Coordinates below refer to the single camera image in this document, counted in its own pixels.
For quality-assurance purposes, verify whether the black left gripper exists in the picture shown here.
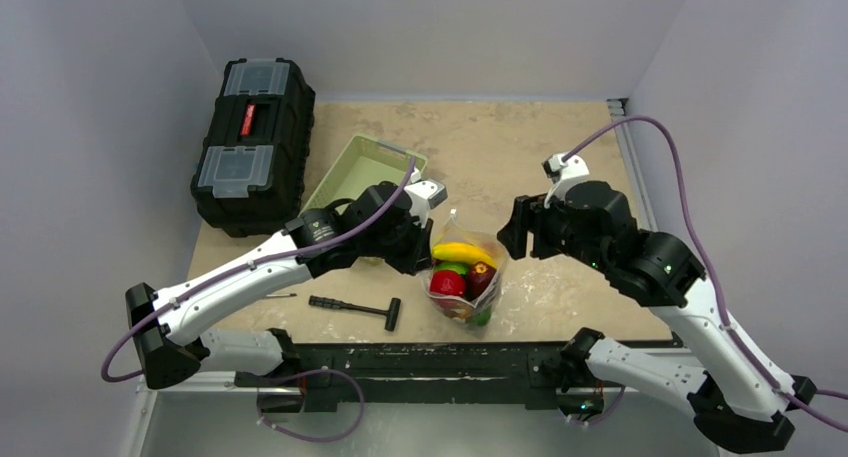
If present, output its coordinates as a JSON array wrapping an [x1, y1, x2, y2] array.
[[360, 209, 434, 275]]

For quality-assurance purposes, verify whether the dark red apple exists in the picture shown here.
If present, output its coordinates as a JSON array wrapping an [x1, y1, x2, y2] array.
[[465, 261, 497, 301]]

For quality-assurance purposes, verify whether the green watermelon toy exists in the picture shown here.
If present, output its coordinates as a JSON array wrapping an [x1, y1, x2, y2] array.
[[434, 261, 470, 276]]

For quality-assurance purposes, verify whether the yellow banana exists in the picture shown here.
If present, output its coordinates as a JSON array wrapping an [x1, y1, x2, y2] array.
[[431, 242, 497, 268]]

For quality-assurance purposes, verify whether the clear zip top bag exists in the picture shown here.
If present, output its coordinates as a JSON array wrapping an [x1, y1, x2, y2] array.
[[421, 209, 509, 329]]

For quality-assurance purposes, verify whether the red tomato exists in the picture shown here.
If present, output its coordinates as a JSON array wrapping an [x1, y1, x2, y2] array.
[[429, 270, 467, 297]]

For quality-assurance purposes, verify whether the pale green perforated basket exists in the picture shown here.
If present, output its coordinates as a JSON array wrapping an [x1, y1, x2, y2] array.
[[299, 133, 430, 264]]

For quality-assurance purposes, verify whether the green bell pepper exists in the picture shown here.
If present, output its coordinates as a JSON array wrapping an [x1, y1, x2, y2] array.
[[466, 307, 492, 327]]

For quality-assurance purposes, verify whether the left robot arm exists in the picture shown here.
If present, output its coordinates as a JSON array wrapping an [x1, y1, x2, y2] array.
[[125, 180, 447, 390]]

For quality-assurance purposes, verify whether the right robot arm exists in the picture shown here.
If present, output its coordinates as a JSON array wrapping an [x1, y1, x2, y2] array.
[[497, 181, 816, 454]]

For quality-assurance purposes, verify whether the black hammer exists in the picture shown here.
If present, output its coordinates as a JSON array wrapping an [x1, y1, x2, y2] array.
[[308, 295, 402, 332]]

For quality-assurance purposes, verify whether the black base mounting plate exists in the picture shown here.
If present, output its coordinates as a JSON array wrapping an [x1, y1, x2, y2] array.
[[234, 343, 627, 416]]

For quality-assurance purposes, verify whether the black plastic toolbox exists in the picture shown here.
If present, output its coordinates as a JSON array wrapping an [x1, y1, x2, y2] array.
[[190, 58, 316, 238]]

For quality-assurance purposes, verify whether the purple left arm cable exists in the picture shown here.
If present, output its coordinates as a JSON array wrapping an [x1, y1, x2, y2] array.
[[100, 155, 419, 384]]

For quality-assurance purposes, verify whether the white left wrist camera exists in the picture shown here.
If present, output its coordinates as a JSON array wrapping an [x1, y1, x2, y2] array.
[[404, 179, 448, 227]]

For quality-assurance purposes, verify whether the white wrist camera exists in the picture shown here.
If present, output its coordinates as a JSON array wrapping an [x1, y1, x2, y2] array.
[[404, 179, 448, 227], [542, 152, 590, 208]]

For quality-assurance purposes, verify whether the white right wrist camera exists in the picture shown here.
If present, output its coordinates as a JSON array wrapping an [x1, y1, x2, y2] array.
[[542, 152, 590, 208]]

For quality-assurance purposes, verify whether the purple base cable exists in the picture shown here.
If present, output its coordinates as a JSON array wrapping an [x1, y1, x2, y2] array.
[[256, 365, 368, 443]]

